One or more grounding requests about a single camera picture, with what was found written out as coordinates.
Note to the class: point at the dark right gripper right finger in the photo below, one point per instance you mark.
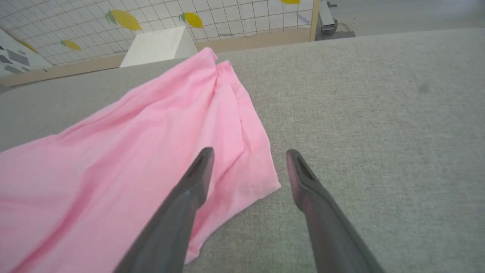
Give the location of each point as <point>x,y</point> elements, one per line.
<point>326,227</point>

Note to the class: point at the grey fabric sofa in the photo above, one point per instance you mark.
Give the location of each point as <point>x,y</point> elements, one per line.
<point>379,132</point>

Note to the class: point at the white panel with grey shapes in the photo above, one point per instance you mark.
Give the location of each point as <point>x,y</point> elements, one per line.
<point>15,57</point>

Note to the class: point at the pink garment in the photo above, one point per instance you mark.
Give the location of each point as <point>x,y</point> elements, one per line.
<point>94,159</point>

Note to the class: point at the white box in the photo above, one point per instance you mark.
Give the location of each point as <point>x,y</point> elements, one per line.
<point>155,45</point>

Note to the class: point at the black floor plate under foot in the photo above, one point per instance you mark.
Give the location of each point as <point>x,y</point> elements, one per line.
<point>341,35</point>

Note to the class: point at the lemon print partition panel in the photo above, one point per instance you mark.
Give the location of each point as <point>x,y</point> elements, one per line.
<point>227,11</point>

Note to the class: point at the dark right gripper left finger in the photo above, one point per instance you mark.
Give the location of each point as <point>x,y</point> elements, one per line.
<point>178,220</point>

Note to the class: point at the metal partition foot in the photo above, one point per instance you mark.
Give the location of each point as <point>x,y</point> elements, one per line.
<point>326,19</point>

